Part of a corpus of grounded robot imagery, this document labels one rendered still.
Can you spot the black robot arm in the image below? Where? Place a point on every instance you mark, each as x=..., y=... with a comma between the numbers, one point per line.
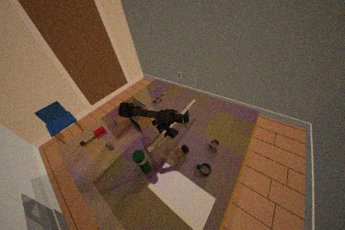
x=129, y=109

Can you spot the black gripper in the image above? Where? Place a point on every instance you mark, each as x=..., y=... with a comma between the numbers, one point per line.
x=160, y=126

